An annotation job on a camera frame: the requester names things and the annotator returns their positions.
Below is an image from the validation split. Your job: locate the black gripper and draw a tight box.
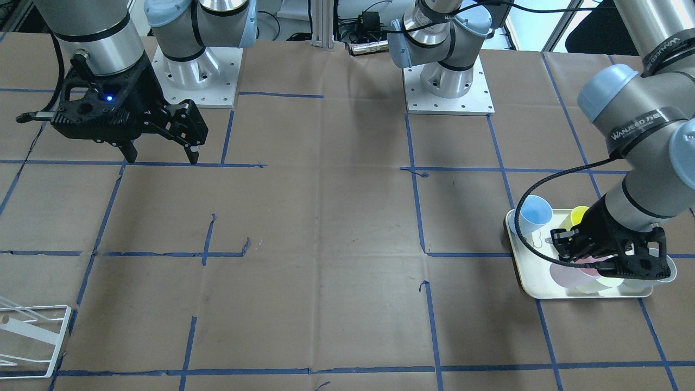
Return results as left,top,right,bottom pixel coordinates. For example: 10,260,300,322
50,53,209,165
549,196,670,280

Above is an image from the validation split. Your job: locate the pink plastic cup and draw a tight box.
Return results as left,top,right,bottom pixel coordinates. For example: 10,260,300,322
549,263,601,288

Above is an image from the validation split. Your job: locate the blue cup near arm base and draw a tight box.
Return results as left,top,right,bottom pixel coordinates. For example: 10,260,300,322
519,194,553,237

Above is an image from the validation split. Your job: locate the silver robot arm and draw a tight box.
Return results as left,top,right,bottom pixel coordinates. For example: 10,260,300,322
17,1,257,165
389,1,693,280

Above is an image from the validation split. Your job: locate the yellow plastic cup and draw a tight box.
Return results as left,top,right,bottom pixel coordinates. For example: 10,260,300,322
559,206,589,231

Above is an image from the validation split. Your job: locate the cream white cup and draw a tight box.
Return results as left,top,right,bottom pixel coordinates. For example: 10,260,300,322
575,276,624,294

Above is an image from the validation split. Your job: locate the grey plastic cup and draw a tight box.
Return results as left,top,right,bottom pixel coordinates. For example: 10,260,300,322
623,256,677,290

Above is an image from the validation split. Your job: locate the cream plastic tray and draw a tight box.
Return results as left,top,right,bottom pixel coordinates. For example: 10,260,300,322
506,210,653,299

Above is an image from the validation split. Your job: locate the silver metal cylinder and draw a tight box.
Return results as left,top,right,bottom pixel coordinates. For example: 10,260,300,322
347,41,389,56

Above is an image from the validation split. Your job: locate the black braided cable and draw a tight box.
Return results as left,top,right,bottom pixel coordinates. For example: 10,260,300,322
515,157,620,272

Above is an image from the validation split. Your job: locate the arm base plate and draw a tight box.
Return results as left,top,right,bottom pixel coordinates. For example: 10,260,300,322
152,47,244,109
403,57,496,116

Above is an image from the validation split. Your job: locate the white wire cup rack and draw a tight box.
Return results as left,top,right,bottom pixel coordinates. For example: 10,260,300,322
1,297,73,381

